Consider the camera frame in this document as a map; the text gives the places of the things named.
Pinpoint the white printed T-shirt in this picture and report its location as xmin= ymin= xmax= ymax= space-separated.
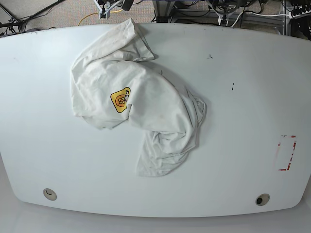
xmin=70 ymin=19 xmax=206 ymax=177

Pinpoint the red tape rectangle marking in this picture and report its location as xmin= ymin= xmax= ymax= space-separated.
xmin=275 ymin=135 xmax=297 ymax=171

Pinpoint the white power strip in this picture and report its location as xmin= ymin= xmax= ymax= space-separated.
xmin=289 ymin=5 xmax=311 ymax=19

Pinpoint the aluminium frame stand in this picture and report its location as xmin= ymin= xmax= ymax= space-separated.
xmin=152 ymin=0 xmax=176 ymax=23

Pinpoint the yellow cable on floor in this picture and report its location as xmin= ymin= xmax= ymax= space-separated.
xmin=77 ymin=8 xmax=122 ymax=26

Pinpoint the image-left white wrist camera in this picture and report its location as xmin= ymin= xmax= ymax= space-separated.
xmin=94 ymin=0 xmax=123 ymax=19

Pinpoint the left table cable grommet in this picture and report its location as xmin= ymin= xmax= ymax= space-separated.
xmin=43 ymin=188 xmax=57 ymax=201

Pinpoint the table cable grommet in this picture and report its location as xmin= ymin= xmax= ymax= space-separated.
xmin=43 ymin=188 xmax=57 ymax=201
xmin=255 ymin=194 xmax=270 ymax=206

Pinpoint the right table cable grommet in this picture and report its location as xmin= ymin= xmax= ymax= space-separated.
xmin=255 ymin=194 xmax=270 ymax=206

